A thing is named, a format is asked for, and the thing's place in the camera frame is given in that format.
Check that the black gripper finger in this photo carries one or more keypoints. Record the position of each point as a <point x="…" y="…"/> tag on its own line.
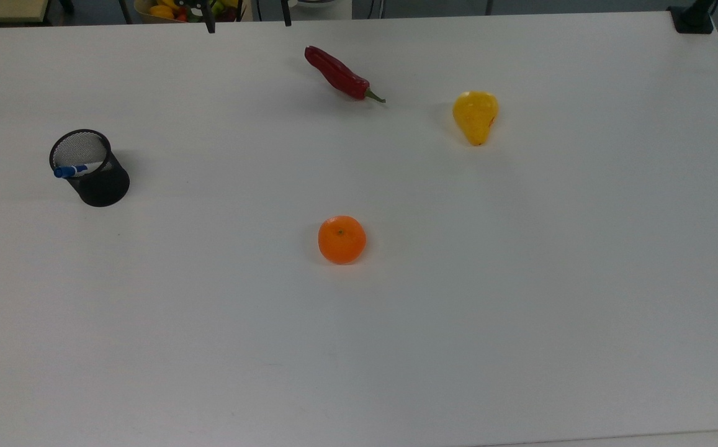
<point x="285" y="13"/>
<point x="208" y="18"/>

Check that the yellow pear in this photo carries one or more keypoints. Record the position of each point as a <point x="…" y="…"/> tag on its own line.
<point x="475" y="117"/>

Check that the black table clamp mount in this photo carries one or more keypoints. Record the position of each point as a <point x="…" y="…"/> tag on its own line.
<point x="692" y="21"/>

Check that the red chili pepper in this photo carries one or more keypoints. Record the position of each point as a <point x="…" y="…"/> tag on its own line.
<point x="337" y="75"/>

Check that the black mesh pen cup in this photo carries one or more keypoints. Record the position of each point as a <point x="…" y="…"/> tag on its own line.
<point x="108" y="189"/>

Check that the blue capped white marker pen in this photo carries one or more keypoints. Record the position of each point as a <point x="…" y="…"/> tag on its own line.
<point x="65" y="171"/>

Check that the orange mandarin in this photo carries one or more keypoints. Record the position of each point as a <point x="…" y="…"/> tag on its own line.
<point x="342" y="240"/>

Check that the beige bowl of toy fruit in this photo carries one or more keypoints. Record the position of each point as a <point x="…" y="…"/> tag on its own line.
<point x="161" y="11"/>

